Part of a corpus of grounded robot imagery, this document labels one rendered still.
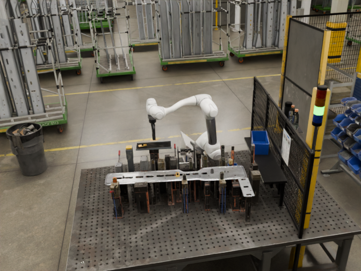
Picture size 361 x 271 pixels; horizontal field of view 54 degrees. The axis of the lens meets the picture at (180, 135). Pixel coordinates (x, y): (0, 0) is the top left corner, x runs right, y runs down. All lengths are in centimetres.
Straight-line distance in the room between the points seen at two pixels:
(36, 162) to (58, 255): 185
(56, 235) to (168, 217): 166
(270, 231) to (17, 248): 285
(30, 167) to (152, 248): 307
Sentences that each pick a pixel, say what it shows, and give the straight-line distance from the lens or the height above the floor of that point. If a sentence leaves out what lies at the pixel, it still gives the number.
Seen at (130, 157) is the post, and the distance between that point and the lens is 379.
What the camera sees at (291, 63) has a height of 132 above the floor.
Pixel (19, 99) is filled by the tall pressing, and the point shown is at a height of 63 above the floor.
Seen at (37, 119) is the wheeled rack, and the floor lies 32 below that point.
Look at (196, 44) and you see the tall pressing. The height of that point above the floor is 59.
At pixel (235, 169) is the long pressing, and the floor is 100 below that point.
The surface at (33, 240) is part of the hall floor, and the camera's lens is 470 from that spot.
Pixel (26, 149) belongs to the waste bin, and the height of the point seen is 48.
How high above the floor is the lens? 294
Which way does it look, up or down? 27 degrees down
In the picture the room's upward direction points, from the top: 2 degrees counter-clockwise
